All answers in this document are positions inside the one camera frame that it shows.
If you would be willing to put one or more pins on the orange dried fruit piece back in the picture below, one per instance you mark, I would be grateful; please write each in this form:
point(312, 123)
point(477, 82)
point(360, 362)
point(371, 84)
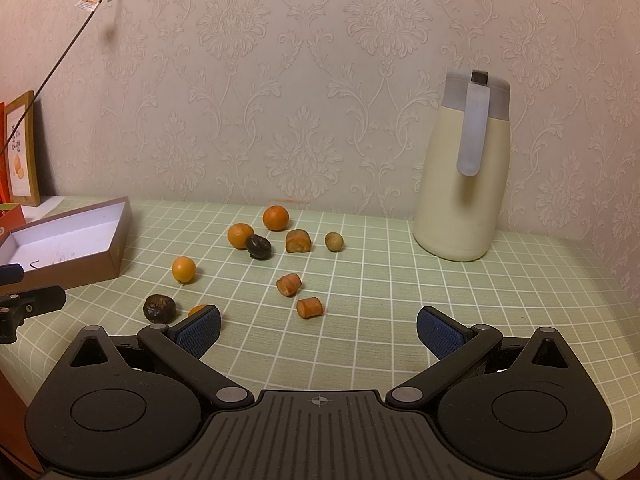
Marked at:
point(297, 240)

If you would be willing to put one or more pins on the orange dried fruit piece front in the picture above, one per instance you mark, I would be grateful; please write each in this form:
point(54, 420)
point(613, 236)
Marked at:
point(309, 307)

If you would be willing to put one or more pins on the red open gift box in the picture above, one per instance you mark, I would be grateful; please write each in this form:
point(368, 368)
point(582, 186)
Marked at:
point(11, 217)

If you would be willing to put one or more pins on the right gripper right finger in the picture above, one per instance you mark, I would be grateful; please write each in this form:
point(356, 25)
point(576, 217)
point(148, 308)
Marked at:
point(460, 351)

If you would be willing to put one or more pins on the orange kumquat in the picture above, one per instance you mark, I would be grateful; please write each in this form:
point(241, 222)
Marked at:
point(183, 270)
point(238, 234)
point(275, 218)
point(197, 309)

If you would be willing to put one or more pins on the wooden picture frame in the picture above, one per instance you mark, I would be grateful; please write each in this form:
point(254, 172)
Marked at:
point(20, 154)

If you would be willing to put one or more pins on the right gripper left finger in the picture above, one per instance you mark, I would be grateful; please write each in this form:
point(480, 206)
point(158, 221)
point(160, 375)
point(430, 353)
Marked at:
point(177, 350)

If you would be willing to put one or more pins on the brown white cardboard tray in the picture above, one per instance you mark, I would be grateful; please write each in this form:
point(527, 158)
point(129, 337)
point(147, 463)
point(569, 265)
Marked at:
point(72, 249)

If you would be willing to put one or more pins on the orange dried fruit piece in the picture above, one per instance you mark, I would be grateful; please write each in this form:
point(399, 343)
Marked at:
point(309, 307)
point(289, 284)
point(297, 240)

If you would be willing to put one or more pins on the tan round longan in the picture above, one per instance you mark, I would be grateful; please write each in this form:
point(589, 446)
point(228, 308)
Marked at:
point(334, 242)

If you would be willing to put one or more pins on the cream thermos jug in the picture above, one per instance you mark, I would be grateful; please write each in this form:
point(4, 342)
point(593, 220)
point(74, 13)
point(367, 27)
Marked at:
point(465, 168)

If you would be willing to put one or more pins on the orange kumquat back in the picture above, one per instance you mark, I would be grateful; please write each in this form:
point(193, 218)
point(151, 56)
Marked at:
point(275, 218)

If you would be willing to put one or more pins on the dark wrinkled fruit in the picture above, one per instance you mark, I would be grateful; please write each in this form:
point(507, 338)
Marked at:
point(159, 309)
point(258, 247)

